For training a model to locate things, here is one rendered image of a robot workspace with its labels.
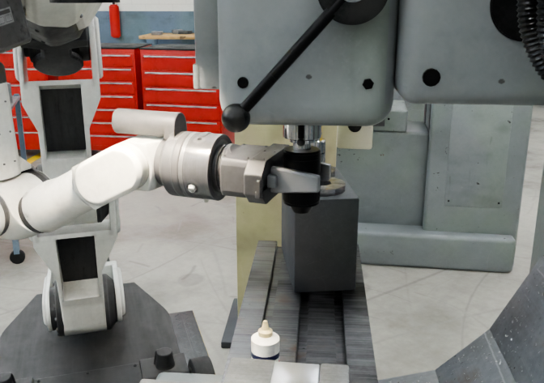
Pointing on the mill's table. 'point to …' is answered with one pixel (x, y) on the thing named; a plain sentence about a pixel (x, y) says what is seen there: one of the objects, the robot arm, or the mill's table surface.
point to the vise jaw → (249, 371)
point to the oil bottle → (265, 343)
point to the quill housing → (325, 52)
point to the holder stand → (323, 239)
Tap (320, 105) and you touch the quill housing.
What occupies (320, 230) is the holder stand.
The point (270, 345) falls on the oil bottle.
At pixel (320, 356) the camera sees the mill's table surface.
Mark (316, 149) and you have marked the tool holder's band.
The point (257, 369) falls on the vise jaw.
